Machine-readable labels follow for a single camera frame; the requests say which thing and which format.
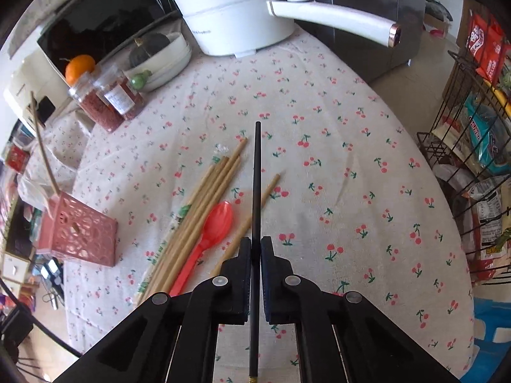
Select blue snack packet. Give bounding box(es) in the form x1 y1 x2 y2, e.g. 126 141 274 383
463 93 511 176

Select orange tangerine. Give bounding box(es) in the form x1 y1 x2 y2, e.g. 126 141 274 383
65 54 97 87

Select pink perforated utensil holder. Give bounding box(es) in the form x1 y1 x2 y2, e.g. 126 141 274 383
37 191 119 268

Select white electric cooking pot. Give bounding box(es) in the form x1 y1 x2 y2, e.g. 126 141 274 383
168 0 401 57

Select white and red snack packet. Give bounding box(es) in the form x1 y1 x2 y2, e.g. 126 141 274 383
463 176 511 285

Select white bowl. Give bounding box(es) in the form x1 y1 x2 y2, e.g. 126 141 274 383
121 33 193 93

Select small green fruit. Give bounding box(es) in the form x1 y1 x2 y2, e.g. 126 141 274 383
129 69 153 89

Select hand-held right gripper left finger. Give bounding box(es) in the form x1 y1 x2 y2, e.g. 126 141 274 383
54 237 256 383

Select dark green squash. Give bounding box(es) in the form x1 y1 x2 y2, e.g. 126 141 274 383
128 33 172 68

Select blue plastic bag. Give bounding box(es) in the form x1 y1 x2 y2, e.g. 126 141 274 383
474 298 511 344

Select crumpled cherry print cloth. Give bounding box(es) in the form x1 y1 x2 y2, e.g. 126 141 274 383
22 109 94 208

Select wooden chopstick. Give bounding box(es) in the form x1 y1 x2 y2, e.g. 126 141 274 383
149 138 249 296
160 156 242 295
30 90 60 194
138 156 231 303
210 173 282 277

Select jar of dried fruit slices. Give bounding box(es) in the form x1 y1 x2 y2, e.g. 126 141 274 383
95 66 147 121

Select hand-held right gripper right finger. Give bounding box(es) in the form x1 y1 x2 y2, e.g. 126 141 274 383
261 236 460 383

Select jar of red goji berries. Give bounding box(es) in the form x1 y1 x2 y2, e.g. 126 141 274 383
67 72 124 133

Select black wire rack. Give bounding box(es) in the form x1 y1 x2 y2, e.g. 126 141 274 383
415 49 511 285

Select plastic-wrapped wooden chopsticks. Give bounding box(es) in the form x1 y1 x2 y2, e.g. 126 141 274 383
133 143 231 304

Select red plastic spoon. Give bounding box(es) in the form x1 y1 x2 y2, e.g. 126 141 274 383
168 201 235 297

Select cherry print tablecloth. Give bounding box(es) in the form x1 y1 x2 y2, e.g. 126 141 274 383
40 28 478 383

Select white oven with black door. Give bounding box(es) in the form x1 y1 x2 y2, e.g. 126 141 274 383
4 0 181 129

